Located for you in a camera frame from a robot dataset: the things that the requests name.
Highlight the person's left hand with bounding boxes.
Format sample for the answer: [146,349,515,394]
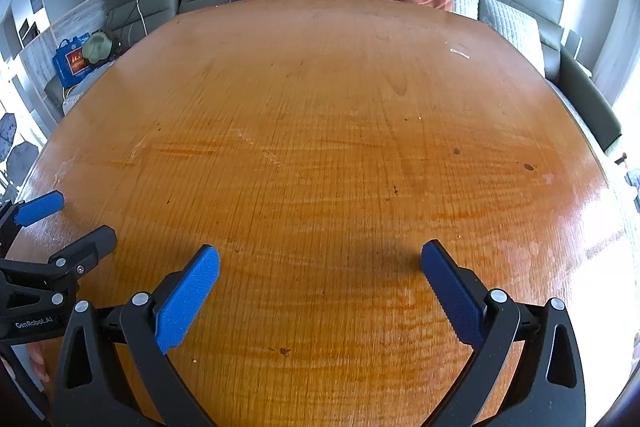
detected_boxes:
[27,342,52,384]

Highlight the green hat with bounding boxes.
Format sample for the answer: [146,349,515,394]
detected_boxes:
[81,32,117,64]

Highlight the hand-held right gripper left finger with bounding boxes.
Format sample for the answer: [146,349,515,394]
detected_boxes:
[52,244,221,427]

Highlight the grey lace-trimmed seat pad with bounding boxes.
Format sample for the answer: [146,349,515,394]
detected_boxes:
[45,57,121,118]

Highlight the small grey quilted cushion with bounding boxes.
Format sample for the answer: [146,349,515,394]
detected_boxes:
[450,0,481,20]

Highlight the blue shopping bag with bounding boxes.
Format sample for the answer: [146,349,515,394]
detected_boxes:
[54,38,91,88]

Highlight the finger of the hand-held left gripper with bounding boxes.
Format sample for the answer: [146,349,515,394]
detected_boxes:
[0,190,66,249]
[0,225,118,295]

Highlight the grey photo umbrella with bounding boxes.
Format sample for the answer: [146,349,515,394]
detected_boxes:
[0,112,18,162]
[7,142,36,180]

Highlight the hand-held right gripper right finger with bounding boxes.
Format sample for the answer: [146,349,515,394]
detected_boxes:
[421,241,587,427]

